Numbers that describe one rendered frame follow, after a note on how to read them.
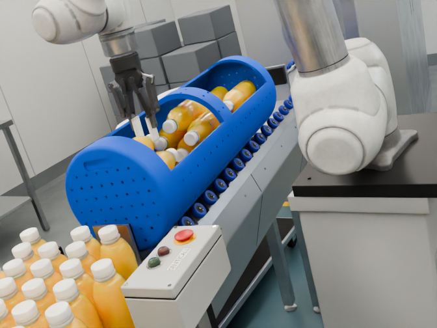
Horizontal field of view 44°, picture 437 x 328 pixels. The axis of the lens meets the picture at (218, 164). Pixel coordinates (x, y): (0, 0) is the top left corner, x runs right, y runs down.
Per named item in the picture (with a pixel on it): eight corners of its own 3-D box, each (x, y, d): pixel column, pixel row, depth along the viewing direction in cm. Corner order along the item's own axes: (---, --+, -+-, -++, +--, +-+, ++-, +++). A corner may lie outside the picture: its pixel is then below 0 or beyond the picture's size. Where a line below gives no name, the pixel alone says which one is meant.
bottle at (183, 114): (211, 111, 168) (186, 133, 153) (192, 118, 172) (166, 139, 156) (201, 91, 167) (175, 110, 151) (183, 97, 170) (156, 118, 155)
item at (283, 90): (292, 97, 240) (285, 63, 235) (290, 99, 236) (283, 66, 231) (272, 99, 244) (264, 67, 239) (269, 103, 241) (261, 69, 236)
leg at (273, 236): (298, 304, 252) (270, 185, 231) (295, 312, 247) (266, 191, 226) (287, 304, 254) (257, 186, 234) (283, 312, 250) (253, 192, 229)
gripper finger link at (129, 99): (124, 79, 136) (119, 79, 136) (129, 121, 140) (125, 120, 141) (132, 75, 139) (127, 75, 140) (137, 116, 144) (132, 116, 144)
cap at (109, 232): (119, 238, 108) (117, 230, 108) (101, 244, 108) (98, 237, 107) (118, 230, 112) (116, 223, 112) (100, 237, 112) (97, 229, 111)
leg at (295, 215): (328, 306, 246) (301, 183, 225) (325, 314, 241) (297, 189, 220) (315, 305, 248) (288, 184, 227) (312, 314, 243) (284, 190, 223)
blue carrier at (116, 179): (286, 122, 197) (264, 46, 189) (184, 249, 124) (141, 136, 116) (218, 134, 210) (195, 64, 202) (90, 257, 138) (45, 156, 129)
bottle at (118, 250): (154, 314, 113) (127, 237, 107) (121, 325, 112) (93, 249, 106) (149, 297, 120) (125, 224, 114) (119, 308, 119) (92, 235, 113)
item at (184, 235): (198, 233, 99) (196, 228, 98) (189, 243, 96) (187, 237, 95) (181, 233, 100) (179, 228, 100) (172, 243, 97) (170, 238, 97)
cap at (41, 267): (54, 272, 102) (51, 263, 101) (34, 280, 100) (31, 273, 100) (51, 264, 105) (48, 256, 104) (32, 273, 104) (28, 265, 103)
